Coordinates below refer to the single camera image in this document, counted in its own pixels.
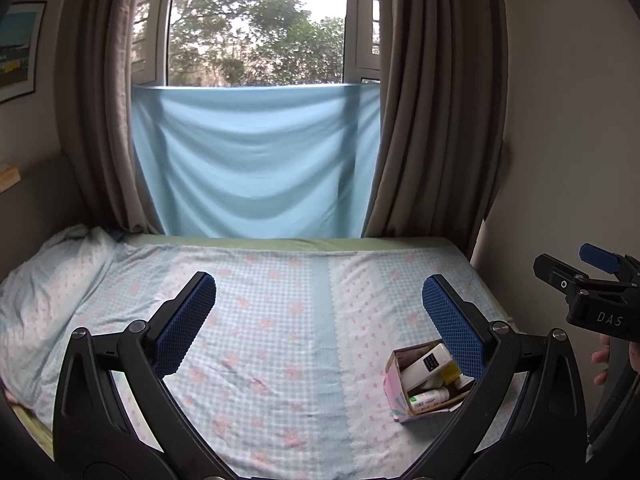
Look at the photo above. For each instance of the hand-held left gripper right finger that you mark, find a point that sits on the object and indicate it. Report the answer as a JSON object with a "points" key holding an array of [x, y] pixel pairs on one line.
{"points": [[454, 321]]}

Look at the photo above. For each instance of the wooden wall shelf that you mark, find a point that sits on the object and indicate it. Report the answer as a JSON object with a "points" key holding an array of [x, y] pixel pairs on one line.
{"points": [[7, 177]]}

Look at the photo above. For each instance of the white remote control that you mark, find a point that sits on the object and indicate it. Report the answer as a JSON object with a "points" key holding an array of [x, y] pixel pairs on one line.
{"points": [[427, 365]]}

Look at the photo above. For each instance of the white framed window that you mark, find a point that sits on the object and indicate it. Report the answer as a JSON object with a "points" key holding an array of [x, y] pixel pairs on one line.
{"points": [[362, 25]]}

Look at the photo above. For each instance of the blue checked pillow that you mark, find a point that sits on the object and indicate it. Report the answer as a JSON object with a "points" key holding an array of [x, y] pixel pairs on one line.
{"points": [[45, 290]]}

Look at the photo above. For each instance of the pink patterned cardboard box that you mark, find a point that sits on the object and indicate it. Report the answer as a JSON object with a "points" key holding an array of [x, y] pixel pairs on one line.
{"points": [[397, 395]]}

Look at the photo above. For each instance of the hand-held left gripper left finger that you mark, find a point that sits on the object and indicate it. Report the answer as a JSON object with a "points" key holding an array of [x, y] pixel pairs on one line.
{"points": [[185, 321]]}

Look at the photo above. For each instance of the person's right hand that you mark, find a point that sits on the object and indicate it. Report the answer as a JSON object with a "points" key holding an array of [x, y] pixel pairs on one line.
{"points": [[601, 360]]}

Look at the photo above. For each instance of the green mattress cover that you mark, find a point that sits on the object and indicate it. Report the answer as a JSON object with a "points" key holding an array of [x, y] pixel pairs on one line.
{"points": [[300, 243]]}

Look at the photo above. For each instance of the framed wall picture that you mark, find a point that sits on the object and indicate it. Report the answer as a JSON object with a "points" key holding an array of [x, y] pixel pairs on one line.
{"points": [[17, 50]]}

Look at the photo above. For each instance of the yellow packing tape roll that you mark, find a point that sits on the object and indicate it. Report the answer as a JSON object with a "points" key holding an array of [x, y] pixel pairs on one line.
{"points": [[450, 373]]}

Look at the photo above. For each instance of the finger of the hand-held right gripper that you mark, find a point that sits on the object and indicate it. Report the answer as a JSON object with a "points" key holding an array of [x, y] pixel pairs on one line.
{"points": [[600, 256], [560, 275]]}

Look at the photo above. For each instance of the white bottle with blue label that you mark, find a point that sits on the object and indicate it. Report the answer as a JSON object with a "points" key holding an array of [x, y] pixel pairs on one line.
{"points": [[427, 399]]}

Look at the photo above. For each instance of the brown curtain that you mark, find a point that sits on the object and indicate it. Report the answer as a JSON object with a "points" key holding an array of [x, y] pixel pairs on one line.
{"points": [[110, 110], [440, 110]]}

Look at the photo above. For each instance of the light blue hanging cloth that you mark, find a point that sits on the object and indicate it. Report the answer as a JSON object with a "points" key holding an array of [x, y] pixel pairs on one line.
{"points": [[250, 160]]}

